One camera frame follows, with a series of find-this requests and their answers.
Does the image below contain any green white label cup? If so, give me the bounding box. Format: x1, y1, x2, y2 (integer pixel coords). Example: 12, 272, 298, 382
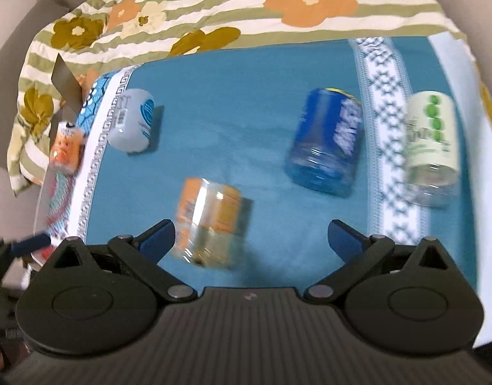
404, 90, 461, 208

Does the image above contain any white translucent cup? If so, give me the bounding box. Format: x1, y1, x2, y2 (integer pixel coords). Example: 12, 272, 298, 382
108, 89, 155, 153

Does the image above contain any teal patterned tablecloth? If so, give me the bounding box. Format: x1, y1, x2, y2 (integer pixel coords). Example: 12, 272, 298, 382
37, 32, 492, 343

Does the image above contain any grey laptop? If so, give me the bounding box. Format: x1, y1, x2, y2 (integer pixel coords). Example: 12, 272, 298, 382
51, 55, 83, 124

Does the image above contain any grey headboard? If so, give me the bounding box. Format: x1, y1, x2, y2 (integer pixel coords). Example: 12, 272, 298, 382
0, 0, 69, 169

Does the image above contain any floral striped duvet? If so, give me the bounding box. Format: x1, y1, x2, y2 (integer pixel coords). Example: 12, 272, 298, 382
7, 0, 492, 197

